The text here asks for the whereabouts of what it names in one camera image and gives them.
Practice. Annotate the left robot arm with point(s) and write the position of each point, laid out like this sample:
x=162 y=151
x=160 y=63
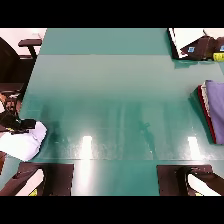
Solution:
x=56 y=180

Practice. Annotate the purple garment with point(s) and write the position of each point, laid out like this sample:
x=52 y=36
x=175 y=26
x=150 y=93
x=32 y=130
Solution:
x=216 y=110

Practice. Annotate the beige garment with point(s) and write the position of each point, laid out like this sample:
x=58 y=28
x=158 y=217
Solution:
x=186 y=36

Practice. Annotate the white T-shirt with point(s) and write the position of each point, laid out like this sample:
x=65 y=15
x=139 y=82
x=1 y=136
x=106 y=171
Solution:
x=23 y=145

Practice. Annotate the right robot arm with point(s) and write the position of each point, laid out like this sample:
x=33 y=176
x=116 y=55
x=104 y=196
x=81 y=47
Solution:
x=170 y=180

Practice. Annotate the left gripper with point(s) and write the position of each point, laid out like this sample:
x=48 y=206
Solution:
x=28 y=124

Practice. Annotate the black chair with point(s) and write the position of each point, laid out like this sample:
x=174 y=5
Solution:
x=30 y=42

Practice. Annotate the red garment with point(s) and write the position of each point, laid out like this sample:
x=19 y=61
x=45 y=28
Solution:
x=204 y=110

